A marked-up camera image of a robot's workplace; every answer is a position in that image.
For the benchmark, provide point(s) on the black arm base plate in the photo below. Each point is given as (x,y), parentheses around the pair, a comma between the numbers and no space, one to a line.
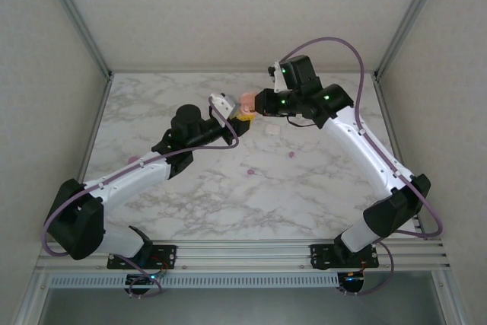
(167,254)
(323,254)

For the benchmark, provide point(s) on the peach earbud charging case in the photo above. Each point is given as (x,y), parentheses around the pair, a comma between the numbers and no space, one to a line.
(248,99)

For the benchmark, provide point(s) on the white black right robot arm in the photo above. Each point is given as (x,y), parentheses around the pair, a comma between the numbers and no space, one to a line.
(365,150)

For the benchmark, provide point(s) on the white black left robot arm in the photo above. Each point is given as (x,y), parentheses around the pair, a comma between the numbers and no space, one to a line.
(125,178)

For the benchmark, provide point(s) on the purple earbud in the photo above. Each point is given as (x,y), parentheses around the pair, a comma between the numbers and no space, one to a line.
(291,155)
(251,172)

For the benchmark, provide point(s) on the purple earbud charging case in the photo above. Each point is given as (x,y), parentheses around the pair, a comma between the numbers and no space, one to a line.
(132,159)

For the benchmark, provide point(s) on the small controller board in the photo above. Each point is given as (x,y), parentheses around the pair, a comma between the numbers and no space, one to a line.
(146,282)
(352,283)

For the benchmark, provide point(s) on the aluminium mounting rail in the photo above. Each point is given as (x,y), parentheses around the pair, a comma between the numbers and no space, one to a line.
(243,254)

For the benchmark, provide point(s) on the aluminium frame post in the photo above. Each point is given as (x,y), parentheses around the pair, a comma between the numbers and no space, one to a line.
(76,16)
(451,298)
(411,16)
(32,298)

